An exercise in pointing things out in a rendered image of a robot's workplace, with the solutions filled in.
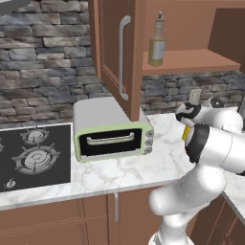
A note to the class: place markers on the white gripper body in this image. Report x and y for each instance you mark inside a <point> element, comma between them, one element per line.
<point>183,109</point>

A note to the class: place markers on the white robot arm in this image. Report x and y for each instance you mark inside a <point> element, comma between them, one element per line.
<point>204,188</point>

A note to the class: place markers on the oil and vinegar bottle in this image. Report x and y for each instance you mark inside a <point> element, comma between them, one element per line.
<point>156,48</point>

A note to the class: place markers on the plain brown cabinet door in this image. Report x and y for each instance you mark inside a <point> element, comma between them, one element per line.
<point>228,35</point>

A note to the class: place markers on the brown base cabinet door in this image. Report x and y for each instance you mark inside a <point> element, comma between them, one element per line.
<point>135,220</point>

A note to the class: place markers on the brown corner base cabinet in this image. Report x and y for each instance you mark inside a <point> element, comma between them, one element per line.
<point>220,228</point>

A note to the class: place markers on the narrow brown base cabinet panel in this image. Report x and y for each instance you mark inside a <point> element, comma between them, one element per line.
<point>95,223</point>

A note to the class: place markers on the brown base cabinet under hob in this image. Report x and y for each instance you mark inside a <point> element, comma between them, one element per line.
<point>41,225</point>

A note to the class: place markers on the green and grey toaster oven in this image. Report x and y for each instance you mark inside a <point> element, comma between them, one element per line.
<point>105,115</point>

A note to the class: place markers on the black gas hob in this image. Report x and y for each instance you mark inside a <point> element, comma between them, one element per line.
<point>35,156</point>

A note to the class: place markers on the grey range hood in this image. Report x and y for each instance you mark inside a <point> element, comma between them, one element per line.
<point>11,4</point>

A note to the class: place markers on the white wall outlet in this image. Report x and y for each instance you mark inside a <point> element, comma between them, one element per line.
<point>195,96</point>

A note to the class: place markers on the brown wall cabinet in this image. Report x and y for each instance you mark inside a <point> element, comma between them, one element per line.
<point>188,32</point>

